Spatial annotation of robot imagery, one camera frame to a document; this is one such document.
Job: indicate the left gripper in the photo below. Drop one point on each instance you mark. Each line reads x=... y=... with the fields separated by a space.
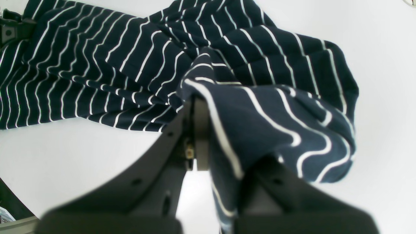
x=14 y=28

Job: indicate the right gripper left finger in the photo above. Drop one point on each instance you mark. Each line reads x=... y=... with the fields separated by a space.
x=143 y=199

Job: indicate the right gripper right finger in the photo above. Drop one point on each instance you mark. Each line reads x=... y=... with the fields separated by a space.
x=273 y=200

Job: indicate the black white striped T-shirt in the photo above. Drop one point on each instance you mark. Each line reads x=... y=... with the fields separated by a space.
x=270 y=91

